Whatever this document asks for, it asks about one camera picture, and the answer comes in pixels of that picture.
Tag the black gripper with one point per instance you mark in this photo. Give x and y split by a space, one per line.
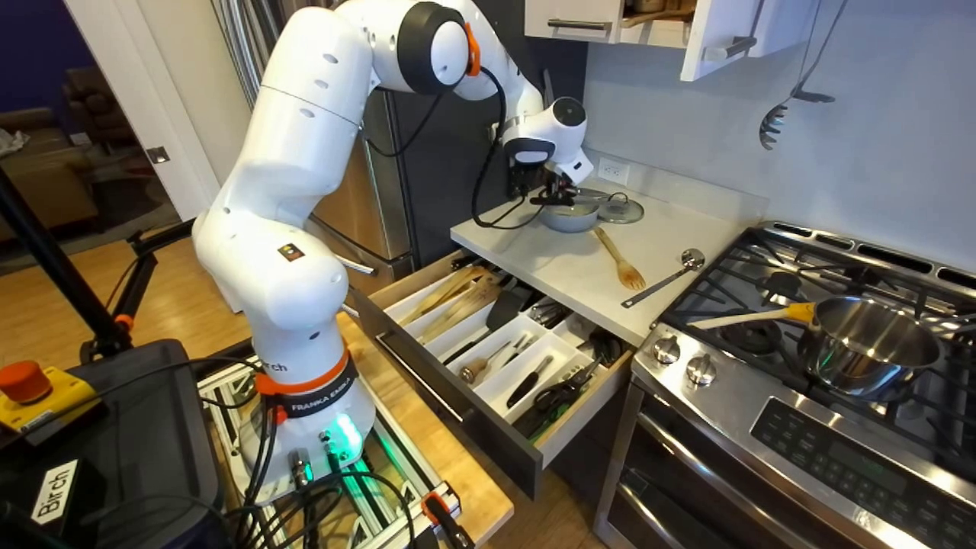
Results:
536 179

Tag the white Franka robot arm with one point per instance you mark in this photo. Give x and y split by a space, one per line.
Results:
305 202

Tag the gray bowl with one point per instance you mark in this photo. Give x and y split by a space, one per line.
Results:
573 213

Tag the wooden drawer with gray front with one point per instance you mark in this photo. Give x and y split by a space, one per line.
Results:
478 429

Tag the round glass pot lid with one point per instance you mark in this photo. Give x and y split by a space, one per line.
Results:
622 208

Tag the wooden spoon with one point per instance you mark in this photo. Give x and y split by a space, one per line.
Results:
618 262

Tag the black plastic spatula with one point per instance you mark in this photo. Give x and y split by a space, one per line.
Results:
507 307

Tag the metal ladle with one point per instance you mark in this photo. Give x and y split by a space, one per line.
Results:
661 279

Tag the light wooden spatula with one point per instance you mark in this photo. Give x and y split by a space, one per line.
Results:
462 313
439 298
451 285

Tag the stainless steel refrigerator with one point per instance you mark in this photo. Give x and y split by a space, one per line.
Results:
416 170

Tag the white plastic cutlery tray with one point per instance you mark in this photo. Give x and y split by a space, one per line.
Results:
478 344

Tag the stainless steel gas stove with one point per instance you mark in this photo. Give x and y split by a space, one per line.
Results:
773 446

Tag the stainless steel pot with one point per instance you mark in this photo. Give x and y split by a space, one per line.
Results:
873 344

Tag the white door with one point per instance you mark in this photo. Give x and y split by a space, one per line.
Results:
152 91

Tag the black controller box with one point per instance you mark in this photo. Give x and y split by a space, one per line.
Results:
131 446

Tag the black tripod stand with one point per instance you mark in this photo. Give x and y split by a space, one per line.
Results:
61 262

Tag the brown couch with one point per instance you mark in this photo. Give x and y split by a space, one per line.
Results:
39 170

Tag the red and yellow emergency stop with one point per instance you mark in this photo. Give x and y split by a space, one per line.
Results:
30 392

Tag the white wall cabinet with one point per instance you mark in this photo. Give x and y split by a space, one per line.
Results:
711 32

